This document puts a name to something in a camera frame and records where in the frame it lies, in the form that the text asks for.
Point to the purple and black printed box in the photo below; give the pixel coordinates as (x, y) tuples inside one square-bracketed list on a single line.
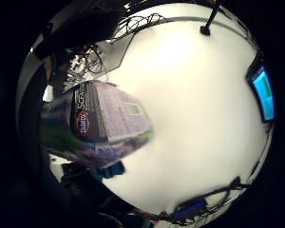
[(117, 120)]

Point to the blue plastic object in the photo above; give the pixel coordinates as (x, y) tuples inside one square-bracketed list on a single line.
[(112, 171)]

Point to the grey hexagonal plate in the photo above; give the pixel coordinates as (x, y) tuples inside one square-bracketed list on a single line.
[(112, 55)]

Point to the black device with blue lights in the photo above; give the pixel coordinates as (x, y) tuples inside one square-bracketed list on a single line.
[(190, 208)]

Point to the black stand pole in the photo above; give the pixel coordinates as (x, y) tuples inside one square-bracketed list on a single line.
[(209, 22)]

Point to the black monitor with blue screen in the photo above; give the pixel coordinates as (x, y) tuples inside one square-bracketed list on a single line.
[(264, 93)]

